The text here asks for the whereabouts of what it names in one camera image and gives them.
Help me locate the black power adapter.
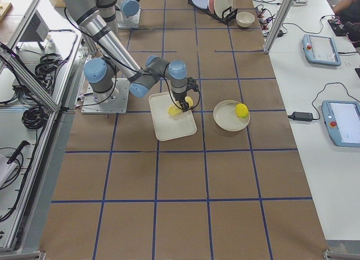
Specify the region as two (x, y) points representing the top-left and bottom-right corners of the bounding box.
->
(292, 111), (313, 122)

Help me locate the far teach pendant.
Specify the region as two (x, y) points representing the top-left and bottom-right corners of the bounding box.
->
(302, 34), (341, 66)

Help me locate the near teach pendant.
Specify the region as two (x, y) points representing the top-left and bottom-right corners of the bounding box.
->
(321, 100), (359, 147)

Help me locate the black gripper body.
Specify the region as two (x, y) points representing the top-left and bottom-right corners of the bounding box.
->
(172, 92), (186, 108)

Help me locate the white plate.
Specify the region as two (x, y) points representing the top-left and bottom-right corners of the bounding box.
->
(214, 0), (233, 16)

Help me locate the aluminium frame post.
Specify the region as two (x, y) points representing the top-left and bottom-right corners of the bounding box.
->
(263, 0), (293, 54)

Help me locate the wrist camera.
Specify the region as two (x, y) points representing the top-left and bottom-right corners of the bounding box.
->
(187, 77), (199, 92)

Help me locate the beige bowl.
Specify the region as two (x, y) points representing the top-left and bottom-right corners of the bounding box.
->
(236, 11), (255, 28)

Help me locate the yellow lemon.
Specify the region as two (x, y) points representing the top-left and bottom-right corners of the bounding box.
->
(235, 103), (249, 118)

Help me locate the black cable bundle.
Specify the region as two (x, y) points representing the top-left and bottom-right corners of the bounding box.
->
(22, 105), (48, 130)

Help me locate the black plate rack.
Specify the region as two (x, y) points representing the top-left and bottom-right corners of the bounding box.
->
(195, 6), (238, 25)

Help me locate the pink plate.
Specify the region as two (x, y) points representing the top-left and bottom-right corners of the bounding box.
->
(208, 0), (214, 14)

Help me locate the white rectangular tray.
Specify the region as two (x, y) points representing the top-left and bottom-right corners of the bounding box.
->
(148, 92), (197, 141)

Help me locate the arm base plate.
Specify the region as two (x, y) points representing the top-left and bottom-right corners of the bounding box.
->
(116, 9), (141, 29)
(81, 78), (129, 114)

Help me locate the white oval dish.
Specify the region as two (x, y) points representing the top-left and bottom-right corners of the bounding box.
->
(213, 100), (250, 132)

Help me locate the teach pendant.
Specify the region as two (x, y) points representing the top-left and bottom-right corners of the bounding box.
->
(321, 100), (359, 147)
(302, 34), (341, 66)

